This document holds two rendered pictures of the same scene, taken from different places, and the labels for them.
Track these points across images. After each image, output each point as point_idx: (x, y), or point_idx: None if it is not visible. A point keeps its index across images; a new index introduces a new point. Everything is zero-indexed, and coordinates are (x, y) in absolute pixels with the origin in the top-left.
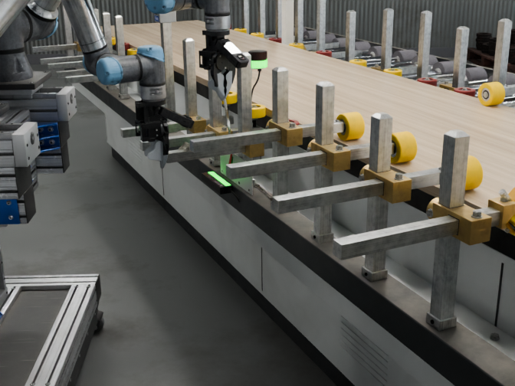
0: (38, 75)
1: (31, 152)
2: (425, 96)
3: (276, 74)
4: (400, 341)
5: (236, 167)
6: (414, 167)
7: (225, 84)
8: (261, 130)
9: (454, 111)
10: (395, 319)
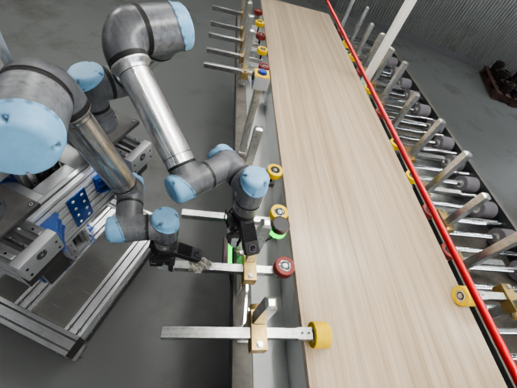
0: (121, 128)
1: (38, 265)
2: (415, 248)
3: (264, 308)
4: None
5: None
6: None
7: (239, 240)
8: (234, 329)
9: (424, 301)
10: None
